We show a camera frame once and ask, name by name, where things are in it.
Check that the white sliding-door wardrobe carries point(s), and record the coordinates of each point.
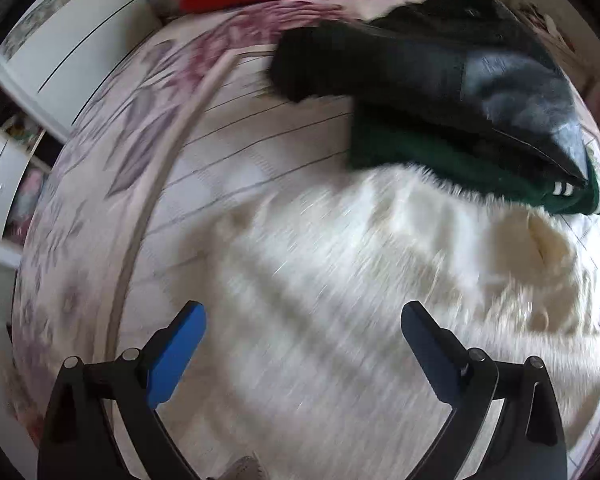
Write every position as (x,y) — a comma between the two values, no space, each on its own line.
(80,35)

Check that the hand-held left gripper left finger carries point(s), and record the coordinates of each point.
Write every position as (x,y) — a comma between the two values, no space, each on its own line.
(177,355)

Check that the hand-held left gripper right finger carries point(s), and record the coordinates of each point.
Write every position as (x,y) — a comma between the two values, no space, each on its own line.
(430,355)

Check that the dark green striped-cuff garment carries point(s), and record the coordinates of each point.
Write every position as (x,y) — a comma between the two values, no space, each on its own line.
(405,145)

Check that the cream fluffy sweater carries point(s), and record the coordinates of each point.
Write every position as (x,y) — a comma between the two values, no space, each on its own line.
(330,270)

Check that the black jacket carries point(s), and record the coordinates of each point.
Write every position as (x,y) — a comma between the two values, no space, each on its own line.
(405,70)

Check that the floral bed blanket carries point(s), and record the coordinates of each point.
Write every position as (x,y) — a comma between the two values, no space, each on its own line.
(130,125)

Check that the white lattice flower mat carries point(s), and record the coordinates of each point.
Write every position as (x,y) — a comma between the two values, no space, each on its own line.
(220,150)

